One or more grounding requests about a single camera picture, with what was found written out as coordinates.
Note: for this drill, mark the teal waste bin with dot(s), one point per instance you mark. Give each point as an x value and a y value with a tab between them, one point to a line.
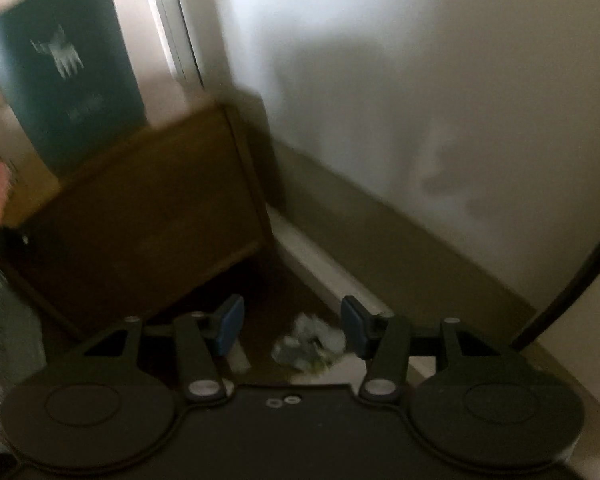
65	85

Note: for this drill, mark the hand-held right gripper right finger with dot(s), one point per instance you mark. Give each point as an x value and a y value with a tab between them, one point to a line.
355	326

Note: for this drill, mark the white paper ball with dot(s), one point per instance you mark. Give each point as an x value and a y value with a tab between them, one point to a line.
307	344

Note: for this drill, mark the pale teal cloth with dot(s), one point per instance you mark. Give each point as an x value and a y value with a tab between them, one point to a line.
5	340

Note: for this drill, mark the white door frame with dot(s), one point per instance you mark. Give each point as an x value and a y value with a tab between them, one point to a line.
177	25

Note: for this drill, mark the brown wooden cabinet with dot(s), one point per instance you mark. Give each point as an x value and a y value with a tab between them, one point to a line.
145	220

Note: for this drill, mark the white paper scrap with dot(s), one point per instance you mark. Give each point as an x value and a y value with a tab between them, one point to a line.
239	358

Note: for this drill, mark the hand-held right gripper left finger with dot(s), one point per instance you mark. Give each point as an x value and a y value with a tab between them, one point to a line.
231	324

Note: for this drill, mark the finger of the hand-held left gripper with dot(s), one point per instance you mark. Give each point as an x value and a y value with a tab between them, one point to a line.
7	241

